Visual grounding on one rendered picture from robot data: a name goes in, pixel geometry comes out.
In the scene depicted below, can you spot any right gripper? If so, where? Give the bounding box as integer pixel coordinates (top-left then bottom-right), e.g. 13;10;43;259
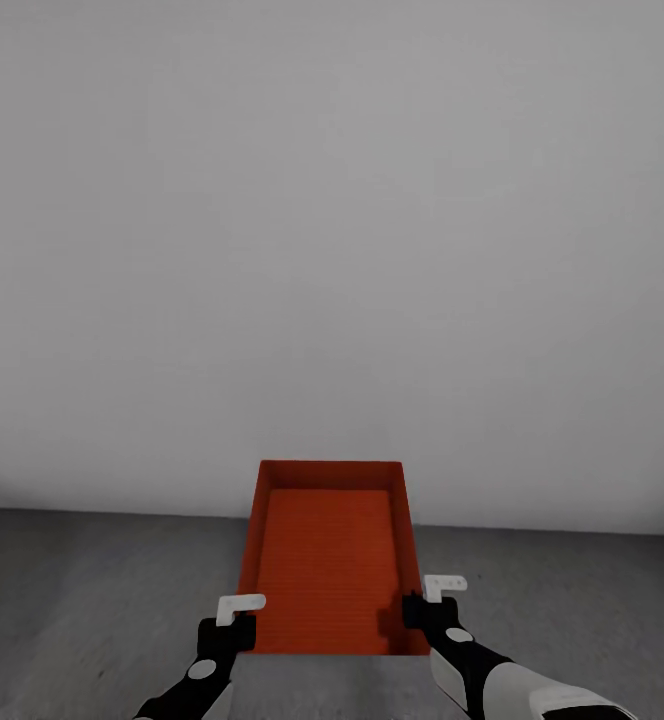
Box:
402;593;459;634

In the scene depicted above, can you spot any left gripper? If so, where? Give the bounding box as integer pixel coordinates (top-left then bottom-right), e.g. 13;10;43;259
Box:
197;613;256;661

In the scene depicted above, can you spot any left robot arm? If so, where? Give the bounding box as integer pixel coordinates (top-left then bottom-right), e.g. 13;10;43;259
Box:
134;593;266;720

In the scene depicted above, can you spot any storage box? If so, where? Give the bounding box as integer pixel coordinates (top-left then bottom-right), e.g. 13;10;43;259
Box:
237;459;431;656

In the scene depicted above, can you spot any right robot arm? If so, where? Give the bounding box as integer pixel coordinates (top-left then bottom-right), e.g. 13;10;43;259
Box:
402;575;634;720

